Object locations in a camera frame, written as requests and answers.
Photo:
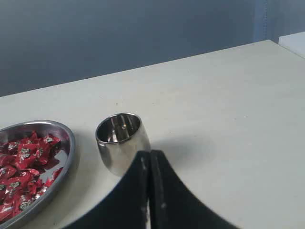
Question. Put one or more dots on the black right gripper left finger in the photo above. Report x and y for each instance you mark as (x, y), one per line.
(125, 207)

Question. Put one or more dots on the white table at right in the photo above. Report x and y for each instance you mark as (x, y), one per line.
(294, 43)

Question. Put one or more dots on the round steel bowl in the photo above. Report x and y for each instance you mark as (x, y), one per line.
(24, 192)

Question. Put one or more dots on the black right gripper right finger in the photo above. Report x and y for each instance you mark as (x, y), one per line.
(173, 205)

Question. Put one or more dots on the shiny steel cup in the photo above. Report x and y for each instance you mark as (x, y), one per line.
(119, 137)

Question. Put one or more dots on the red wrapped candy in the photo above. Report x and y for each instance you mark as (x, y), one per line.
(47, 144)
(26, 155)

